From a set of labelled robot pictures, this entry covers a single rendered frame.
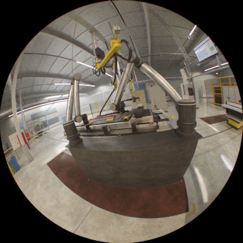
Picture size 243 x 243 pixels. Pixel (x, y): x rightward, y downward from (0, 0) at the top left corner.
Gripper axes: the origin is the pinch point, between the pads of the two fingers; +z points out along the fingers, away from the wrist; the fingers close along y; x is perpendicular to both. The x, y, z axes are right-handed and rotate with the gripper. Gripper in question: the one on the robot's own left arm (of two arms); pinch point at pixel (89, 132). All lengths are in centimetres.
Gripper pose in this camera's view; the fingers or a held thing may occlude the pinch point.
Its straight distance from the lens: 153.9
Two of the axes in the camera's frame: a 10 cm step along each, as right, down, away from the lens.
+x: 9.5, -1.4, -2.7
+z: 2.1, 9.4, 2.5
